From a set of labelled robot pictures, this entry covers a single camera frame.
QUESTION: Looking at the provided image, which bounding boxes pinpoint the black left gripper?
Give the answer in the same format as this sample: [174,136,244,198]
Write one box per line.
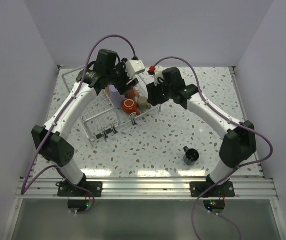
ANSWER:
[107,58,139,95]

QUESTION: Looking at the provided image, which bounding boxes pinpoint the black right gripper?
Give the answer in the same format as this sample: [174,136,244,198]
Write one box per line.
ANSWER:
[146,77,174,107]

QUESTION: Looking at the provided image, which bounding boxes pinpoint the pink textured mug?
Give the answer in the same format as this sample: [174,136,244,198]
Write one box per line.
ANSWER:
[125,88,140,100]

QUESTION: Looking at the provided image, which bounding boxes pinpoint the grey beige mug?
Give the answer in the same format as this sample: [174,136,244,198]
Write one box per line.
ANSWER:
[136,96,151,111]

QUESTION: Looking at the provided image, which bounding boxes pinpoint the dark blue glazed mug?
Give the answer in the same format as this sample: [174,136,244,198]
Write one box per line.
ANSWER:
[183,146,200,166]

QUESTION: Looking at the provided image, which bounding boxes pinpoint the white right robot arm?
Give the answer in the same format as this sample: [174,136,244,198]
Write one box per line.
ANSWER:
[146,66,257,197]

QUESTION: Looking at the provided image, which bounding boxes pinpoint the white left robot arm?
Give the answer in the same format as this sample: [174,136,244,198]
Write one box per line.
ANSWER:
[32,49,146,197]

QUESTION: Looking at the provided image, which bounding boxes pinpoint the lilac tumbler cup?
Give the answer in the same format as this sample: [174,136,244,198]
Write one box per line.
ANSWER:
[108,85,126,109]

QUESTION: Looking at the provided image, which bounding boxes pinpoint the orange red mug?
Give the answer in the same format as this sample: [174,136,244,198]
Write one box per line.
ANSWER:
[121,98,141,116]

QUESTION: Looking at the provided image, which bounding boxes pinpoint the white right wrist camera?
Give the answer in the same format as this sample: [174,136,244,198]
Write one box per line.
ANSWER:
[148,66,167,86]

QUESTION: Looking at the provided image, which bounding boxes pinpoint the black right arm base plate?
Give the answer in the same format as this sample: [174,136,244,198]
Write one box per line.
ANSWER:
[189,181,236,198]

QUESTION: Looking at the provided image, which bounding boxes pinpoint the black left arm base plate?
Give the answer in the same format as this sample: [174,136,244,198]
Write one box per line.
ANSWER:
[55,181,103,197]

